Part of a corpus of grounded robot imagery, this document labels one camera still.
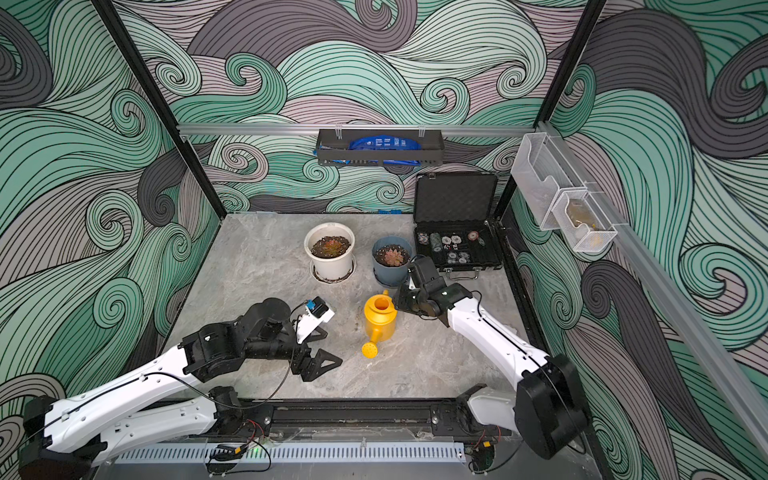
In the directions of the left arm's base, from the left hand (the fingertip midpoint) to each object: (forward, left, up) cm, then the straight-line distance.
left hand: (335, 345), depth 65 cm
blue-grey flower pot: (+29, -11, -15) cm, 34 cm away
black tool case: (+55, -37, -13) cm, 67 cm away
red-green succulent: (+37, +7, -11) cm, 39 cm away
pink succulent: (+33, -14, -11) cm, 38 cm away
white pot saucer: (+30, +6, -21) cm, 37 cm away
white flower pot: (+30, +5, -13) cm, 33 cm away
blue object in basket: (+59, -10, +15) cm, 62 cm away
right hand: (+16, -16, -9) cm, 25 cm away
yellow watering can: (+11, -10, -10) cm, 18 cm away
